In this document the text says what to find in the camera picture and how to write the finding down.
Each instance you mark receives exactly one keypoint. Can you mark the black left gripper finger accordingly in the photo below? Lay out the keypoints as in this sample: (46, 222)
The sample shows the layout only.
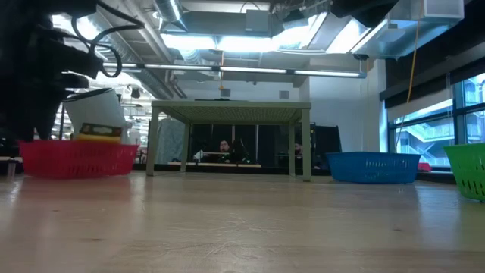
(45, 125)
(22, 127)

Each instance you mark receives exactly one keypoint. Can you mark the red plastic basket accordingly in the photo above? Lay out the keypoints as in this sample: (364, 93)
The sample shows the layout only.
(76, 161)

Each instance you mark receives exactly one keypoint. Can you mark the yellow green crayon box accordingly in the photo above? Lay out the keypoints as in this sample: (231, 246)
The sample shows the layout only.
(100, 130)

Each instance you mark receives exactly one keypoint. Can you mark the blue plastic basket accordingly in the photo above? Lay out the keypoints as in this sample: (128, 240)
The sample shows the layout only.
(373, 168)

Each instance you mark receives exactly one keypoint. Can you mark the green plastic basket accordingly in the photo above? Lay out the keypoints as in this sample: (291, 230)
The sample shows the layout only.
(468, 170)

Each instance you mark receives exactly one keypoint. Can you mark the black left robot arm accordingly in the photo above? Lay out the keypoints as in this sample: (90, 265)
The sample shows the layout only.
(38, 13)

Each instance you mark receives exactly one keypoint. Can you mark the white cylinder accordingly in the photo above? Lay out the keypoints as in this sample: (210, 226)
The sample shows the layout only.
(98, 110)

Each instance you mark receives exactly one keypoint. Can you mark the person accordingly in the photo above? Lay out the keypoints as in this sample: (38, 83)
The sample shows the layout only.
(224, 148)
(298, 149)

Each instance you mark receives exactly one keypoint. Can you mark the pale green metal riser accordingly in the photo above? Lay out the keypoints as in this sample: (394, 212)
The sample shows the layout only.
(231, 105)

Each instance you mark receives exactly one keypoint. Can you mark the long ceiling light bar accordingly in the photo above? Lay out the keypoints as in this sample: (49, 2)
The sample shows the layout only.
(250, 70)

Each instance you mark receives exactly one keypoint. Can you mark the small red object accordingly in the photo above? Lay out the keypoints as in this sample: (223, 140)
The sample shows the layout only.
(424, 167)

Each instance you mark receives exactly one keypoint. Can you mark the silver spiral duct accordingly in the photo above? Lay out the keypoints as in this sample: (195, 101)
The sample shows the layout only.
(151, 76)

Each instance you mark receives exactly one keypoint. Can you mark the silver rectangular duct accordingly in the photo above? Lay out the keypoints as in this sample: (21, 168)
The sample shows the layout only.
(379, 38)

